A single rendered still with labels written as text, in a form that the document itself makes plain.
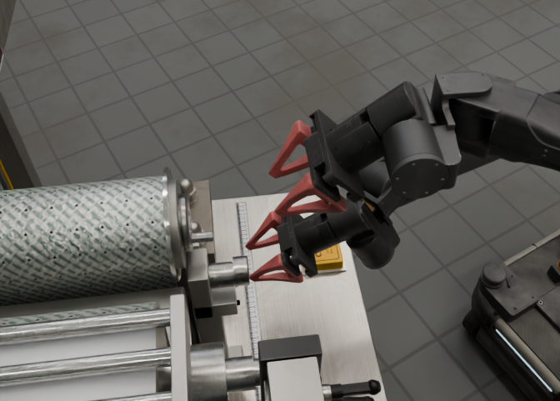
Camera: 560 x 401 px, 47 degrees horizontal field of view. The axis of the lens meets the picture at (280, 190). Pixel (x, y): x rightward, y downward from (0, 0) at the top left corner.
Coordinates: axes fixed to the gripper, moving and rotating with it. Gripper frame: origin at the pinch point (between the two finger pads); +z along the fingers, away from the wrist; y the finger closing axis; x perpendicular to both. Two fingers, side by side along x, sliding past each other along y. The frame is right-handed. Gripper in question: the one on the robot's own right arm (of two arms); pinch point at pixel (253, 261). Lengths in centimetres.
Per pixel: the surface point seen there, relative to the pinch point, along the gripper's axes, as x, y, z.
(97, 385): 40, -35, -7
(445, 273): -127, 56, -5
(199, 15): -87, 219, 61
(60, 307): 27.0, -14.7, 12.1
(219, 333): 1.6, -10.9, 6.3
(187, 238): 21.9, -9.1, -3.2
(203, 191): 1.2, 17.8, 7.6
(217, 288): 9.7, -9.0, 0.9
